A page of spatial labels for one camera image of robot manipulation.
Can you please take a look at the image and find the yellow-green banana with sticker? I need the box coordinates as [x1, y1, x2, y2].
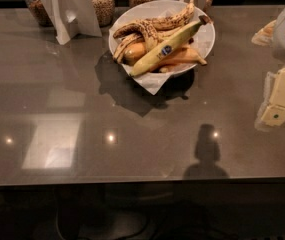
[129, 15, 212, 77]

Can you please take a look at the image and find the brown spotted banana bunch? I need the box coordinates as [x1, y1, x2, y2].
[113, 0, 195, 63]

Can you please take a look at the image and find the orange ripe banana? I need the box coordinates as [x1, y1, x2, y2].
[123, 42, 207, 73]

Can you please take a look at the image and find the glass jar behind card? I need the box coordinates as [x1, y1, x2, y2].
[204, 0, 213, 11]

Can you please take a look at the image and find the white paper napkin liner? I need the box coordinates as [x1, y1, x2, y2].
[109, 0, 215, 95]

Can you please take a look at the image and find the glass jar of grains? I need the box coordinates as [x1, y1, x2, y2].
[92, 0, 115, 27]

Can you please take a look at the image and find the white folded card stand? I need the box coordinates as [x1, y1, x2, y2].
[41, 0, 102, 45]

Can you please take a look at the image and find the glass jar of nuts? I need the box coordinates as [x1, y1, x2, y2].
[24, 0, 53, 27]

